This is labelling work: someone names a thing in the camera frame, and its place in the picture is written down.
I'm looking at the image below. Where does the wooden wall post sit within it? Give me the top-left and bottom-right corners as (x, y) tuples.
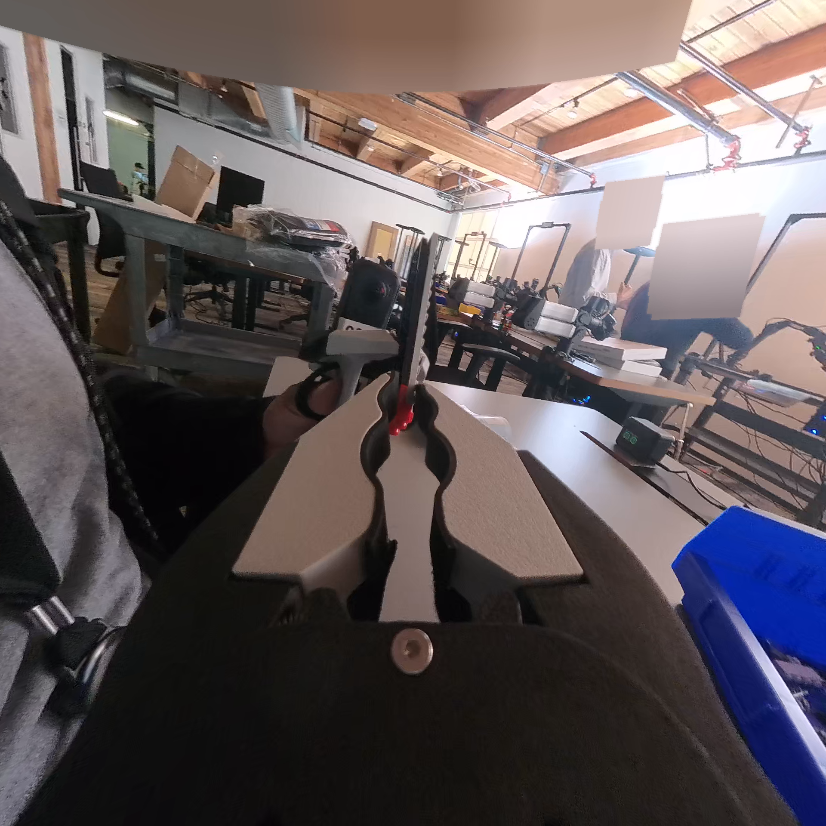
(21, 32), (63, 203)

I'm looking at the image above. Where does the grey background table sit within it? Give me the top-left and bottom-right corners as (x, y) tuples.
(438, 308), (716, 408)

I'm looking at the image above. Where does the black lanyard strap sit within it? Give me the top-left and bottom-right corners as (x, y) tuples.
(0, 451), (123, 712)

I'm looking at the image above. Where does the plastic-wrapped dark bundle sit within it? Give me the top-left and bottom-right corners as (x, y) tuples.
(233, 207), (357, 273)

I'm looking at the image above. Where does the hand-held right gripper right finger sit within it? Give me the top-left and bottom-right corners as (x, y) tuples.
(415, 383), (586, 623)

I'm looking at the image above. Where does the grey metal workbench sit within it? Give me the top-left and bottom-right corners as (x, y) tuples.
(59, 187), (336, 383)

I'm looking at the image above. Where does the dark monitor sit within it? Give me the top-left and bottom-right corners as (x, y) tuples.
(214, 165), (265, 225)

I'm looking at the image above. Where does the pile of toy bricks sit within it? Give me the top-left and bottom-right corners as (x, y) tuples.
(767, 639), (826, 742)

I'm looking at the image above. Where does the long black brick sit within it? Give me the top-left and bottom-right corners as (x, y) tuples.
(396, 240), (421, 391)

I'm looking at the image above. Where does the black box device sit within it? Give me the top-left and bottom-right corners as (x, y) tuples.
(614, 415), (676, 465)

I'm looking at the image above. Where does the white flat box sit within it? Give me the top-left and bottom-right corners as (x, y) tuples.
(571, 334), (668, 379)

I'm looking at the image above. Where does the leaning cardboard sheet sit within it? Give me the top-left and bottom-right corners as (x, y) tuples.
(90, 240), (170, 351)

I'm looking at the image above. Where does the blue plastic bin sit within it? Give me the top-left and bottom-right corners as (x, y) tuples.
(671, 505), (826, 826)

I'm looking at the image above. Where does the black white-flecked cord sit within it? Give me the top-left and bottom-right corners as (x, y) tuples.
(0, 199), (163, 550)

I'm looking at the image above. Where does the black cable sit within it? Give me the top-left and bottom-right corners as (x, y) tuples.
(671, 462), (729, 513)

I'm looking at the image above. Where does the person's left hand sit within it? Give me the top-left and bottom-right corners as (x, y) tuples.
(261, 378), (344, 460)

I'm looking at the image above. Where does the grey desk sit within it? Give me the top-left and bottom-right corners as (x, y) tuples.
(261, 359), (729, 605)

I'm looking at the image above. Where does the cardboard box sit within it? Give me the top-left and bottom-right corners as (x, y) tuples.
(153, 146), (216, 221)

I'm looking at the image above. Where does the person's left forearm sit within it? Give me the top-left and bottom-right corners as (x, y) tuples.
(107, 373), (273, 550)

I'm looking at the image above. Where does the black stand frame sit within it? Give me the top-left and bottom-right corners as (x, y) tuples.
(514, 221), (571, 292)

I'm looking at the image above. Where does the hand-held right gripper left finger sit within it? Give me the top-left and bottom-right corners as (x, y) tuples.
(231, 373), (397, 622)

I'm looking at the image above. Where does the black metal rack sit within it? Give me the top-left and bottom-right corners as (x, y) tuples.
(676, 315), (826, 523)

